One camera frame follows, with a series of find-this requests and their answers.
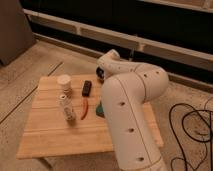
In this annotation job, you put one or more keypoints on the wooden table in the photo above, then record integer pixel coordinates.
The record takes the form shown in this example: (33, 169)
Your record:
(48, 134)

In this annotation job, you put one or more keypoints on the grey cabinet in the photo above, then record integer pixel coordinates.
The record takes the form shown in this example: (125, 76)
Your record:
(16, 35)

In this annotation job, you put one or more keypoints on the black rectangular block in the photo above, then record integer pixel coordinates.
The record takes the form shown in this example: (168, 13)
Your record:
(86, 88)

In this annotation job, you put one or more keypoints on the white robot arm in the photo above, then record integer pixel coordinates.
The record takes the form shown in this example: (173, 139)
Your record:
(127, 85)

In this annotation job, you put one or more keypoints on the red chili pepper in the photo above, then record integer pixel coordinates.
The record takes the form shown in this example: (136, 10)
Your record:
(85, 108)

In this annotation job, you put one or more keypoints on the green sponge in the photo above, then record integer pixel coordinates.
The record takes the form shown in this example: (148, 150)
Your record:
(99, 110)

